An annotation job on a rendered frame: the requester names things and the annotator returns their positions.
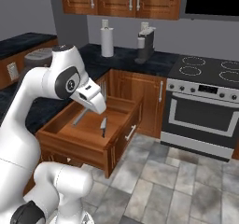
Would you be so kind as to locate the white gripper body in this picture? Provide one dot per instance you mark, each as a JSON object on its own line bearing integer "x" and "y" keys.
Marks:
{"x": 97, "y": 103}

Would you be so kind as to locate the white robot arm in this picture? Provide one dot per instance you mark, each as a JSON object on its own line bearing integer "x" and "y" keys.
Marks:
{"x": 21, "y": 115}

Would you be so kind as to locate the open wooden drawer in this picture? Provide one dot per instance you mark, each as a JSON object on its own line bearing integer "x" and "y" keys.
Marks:
{"x": 93, "y": 131}

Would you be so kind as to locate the wooden counter cabinet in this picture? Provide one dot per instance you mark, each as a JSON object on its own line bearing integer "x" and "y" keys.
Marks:
{"x": 21, "y": 56}

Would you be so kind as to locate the wooden base cupboard door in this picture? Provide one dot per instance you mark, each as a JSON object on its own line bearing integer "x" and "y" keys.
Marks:
{"x": 137, "y": 103}

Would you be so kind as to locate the white paper towel roll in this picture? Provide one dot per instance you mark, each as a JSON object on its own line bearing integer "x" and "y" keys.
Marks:
{"x": 107, "y": 41}

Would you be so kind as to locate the grey coffee machine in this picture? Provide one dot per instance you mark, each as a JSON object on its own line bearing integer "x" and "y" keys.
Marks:
{"x": 145, "y": 45}

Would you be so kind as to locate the grey round appliance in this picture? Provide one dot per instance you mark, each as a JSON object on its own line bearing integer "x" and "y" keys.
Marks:
{"x": 36, "y": 57}

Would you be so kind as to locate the black and silver oven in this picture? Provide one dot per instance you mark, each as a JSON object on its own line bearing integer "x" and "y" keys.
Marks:
{"x": 202, "y": 109}

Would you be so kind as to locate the white wall outlet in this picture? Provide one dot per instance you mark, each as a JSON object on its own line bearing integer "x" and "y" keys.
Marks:
{"x": 12, "y": 71}
{"x": 144, "y": 25}
{"x": 105, "y": 23}

